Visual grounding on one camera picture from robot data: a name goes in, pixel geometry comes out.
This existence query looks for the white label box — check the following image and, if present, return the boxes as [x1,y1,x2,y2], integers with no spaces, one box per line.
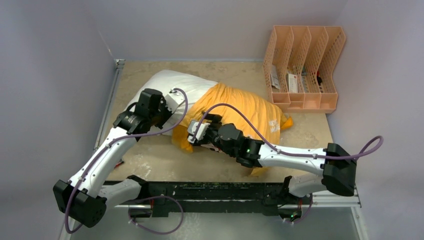
[286,73,299,93]

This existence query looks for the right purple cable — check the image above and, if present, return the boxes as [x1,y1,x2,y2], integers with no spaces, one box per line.
[192,103,384,225]

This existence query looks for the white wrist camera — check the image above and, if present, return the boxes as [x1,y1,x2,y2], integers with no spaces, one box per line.
[187,120,210,144]
[164,88,186,115]

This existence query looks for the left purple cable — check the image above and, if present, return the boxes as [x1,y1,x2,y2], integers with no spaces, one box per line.
[64,87,189,235]

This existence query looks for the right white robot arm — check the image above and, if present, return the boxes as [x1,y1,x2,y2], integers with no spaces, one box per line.
[187,115,357,204]

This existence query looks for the white paper packet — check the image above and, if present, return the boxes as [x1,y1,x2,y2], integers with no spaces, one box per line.
[270,65,281,90]

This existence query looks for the orange cartoon pillowcase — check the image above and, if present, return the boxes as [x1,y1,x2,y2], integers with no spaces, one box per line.
[171,82,294,177]

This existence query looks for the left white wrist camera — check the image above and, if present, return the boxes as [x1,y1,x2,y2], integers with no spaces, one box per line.
[164,88,186,115]

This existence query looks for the pink plastic file organizer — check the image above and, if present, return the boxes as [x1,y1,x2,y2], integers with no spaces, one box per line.
[263,25,346,114]

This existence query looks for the purple cable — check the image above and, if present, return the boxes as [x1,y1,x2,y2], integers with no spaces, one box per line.
[192,103,384,225]
[64,87,189,235]

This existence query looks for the white pillow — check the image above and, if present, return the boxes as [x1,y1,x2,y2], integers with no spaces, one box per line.
[127,69,218,130]

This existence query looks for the marker pen pack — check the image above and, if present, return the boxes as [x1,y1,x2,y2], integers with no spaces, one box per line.
[115,159,125,168]

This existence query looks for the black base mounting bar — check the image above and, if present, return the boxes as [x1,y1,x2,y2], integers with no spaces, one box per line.
[127,177,312,219]

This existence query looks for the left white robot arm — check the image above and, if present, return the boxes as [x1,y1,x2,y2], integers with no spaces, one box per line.
[52,88,187,234]

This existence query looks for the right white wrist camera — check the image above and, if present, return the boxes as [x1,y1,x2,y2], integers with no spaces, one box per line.
[187,120,210,144]

